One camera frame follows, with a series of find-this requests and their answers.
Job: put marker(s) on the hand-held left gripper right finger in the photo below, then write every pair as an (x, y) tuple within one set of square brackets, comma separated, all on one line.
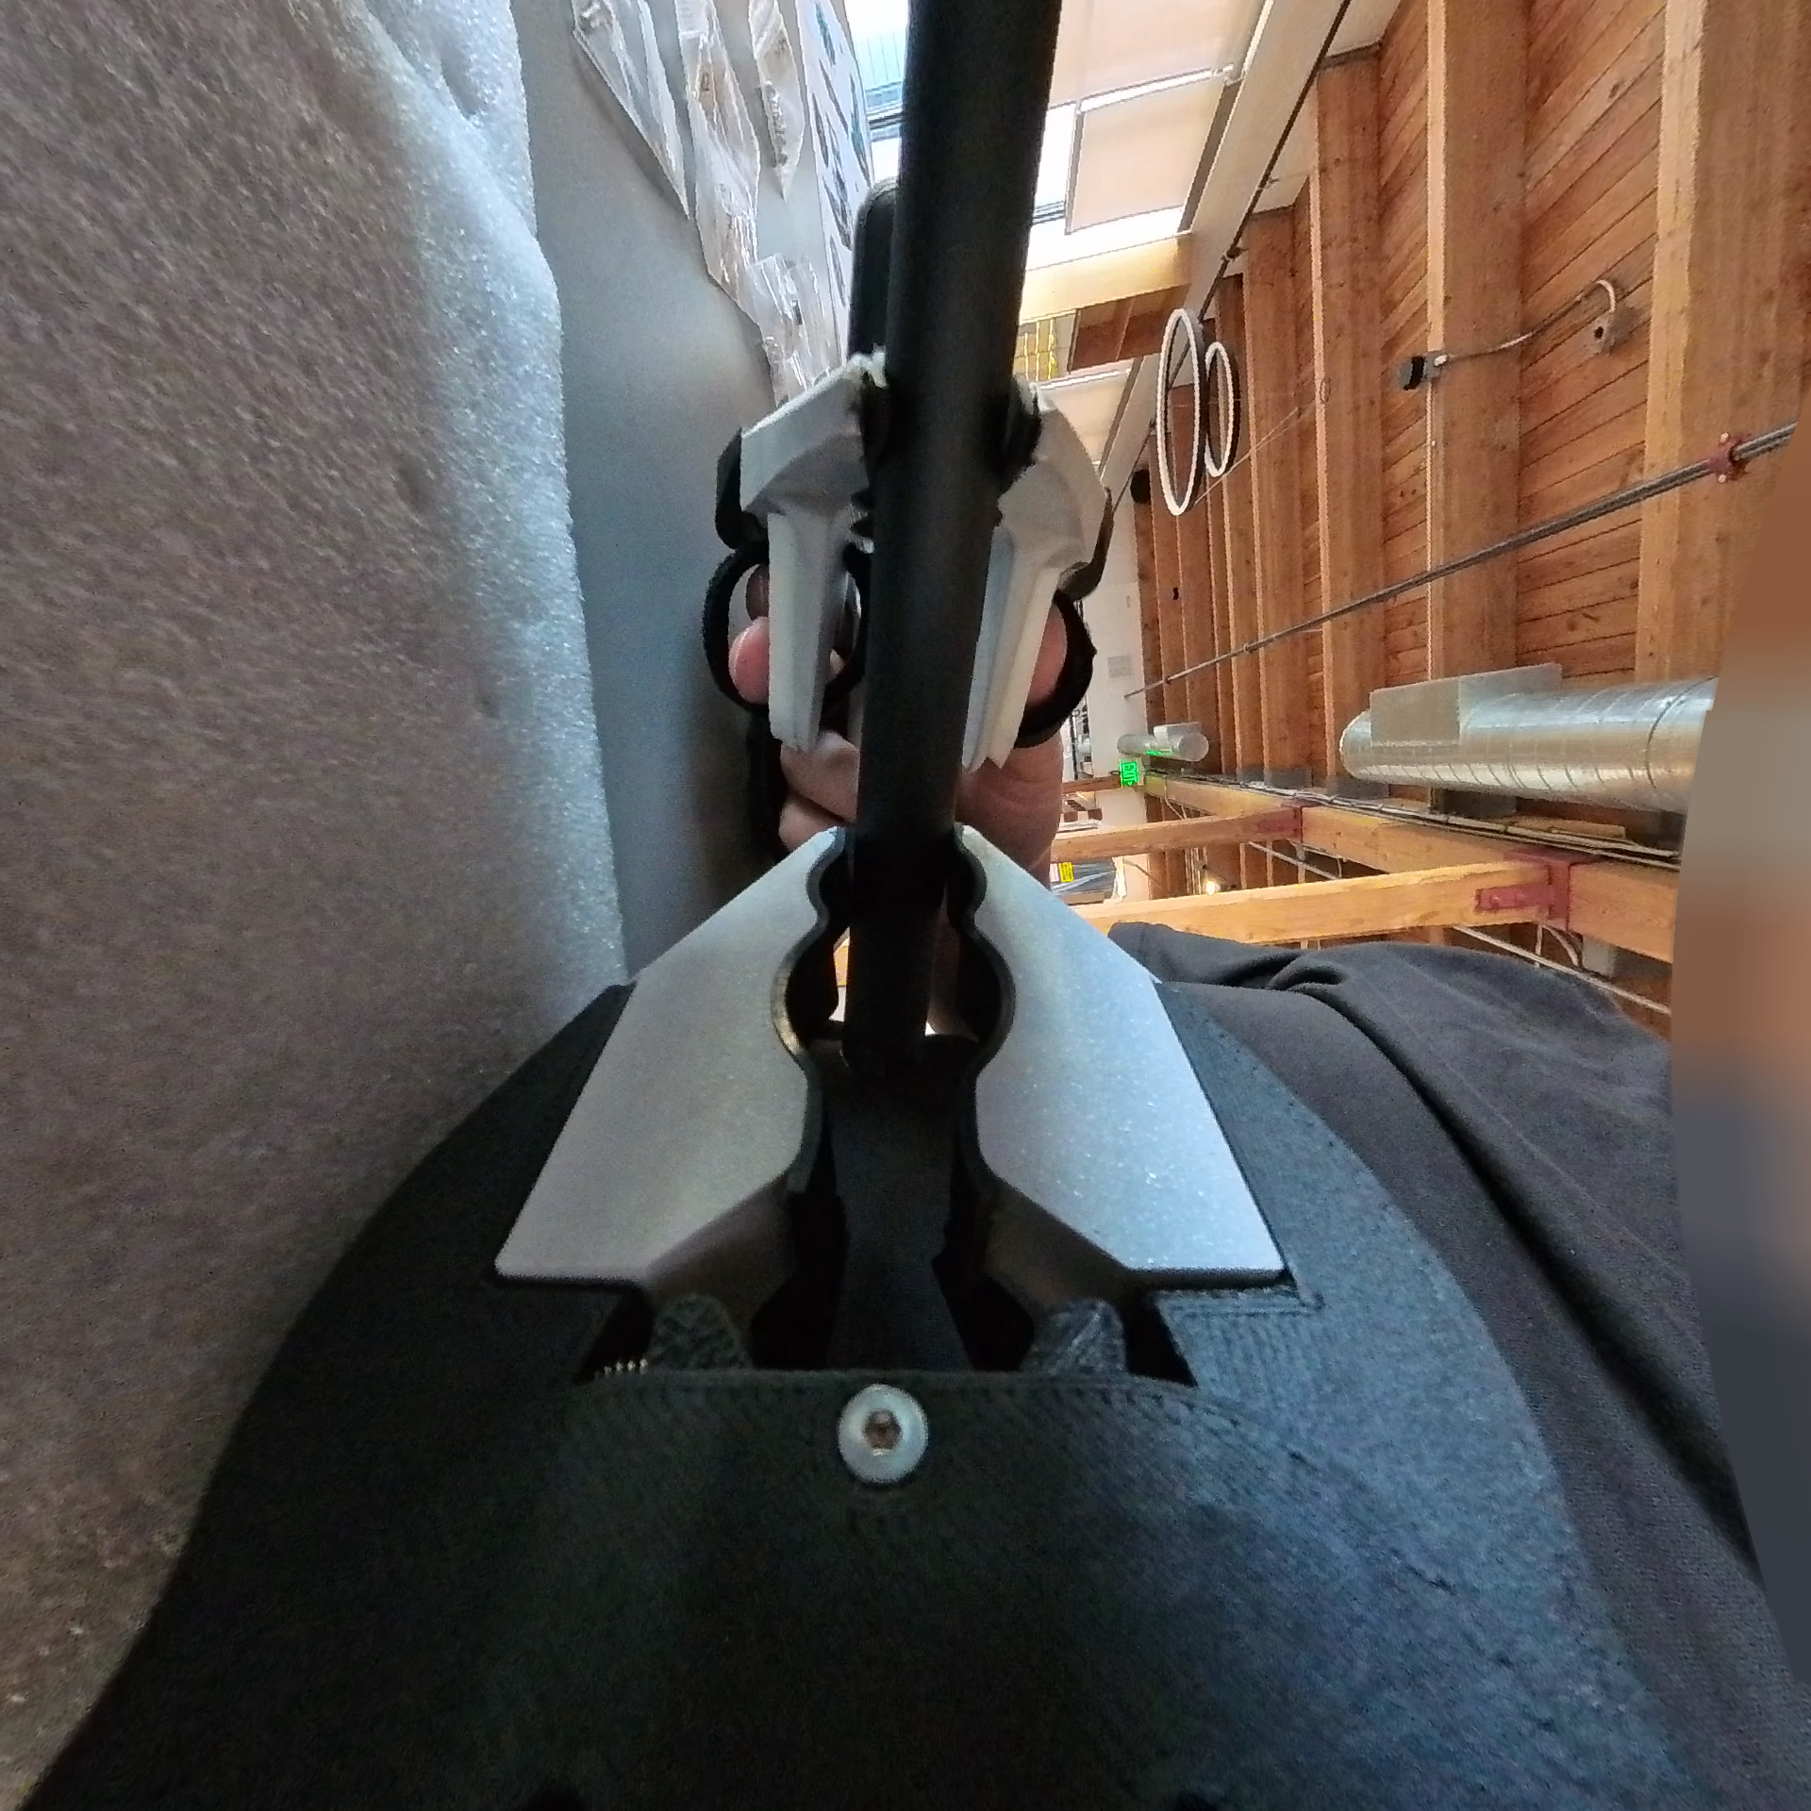
[(1132, 1132)]

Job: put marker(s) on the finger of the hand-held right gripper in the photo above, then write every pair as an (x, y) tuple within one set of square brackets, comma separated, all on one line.
[(1039, 525), (806, 482)]

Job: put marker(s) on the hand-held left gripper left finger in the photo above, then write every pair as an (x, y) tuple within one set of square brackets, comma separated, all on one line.
[(664, 1132)]

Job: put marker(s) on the black rod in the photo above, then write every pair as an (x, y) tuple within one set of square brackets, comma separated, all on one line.
[(941, 282)]

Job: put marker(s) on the person's right hand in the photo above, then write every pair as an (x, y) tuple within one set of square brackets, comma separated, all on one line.
[(814, 791)]

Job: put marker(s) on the wooden beam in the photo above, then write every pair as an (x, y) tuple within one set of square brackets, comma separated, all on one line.
[(1272, 907), (1415, 842)]

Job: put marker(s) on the person's dark shirt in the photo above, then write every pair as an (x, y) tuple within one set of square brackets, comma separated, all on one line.
[(1415, 1132)]

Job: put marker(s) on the steel tie rod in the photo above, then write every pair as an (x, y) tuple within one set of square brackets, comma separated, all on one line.
[(1415, 581)]

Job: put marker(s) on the white foam sheet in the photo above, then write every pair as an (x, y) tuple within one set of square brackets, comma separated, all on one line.
[(255, 708)]

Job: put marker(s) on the junction box with conduit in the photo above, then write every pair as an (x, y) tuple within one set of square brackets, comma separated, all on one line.
[(1602, 329)]

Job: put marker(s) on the group of wall posters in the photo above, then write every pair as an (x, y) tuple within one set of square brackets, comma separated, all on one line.
[(735, 113)]

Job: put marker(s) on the red beam bracket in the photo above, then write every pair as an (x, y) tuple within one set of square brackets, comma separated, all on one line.
[(1529, 884)]

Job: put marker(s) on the silver metal air duct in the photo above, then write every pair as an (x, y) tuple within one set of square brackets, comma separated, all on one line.
[(1529, 743)]

